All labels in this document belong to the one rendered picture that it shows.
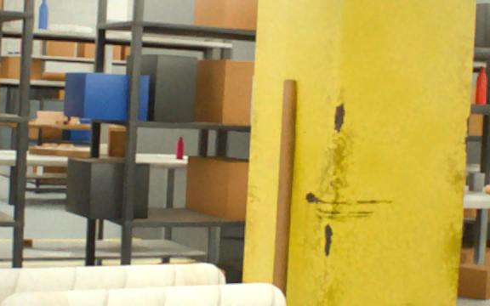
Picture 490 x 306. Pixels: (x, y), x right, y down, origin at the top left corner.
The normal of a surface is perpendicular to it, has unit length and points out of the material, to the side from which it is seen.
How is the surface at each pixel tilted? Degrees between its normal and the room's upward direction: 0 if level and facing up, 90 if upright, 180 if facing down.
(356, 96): 90
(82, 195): 90
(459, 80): 90
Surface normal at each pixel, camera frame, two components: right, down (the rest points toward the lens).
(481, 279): -0.59, 0.01
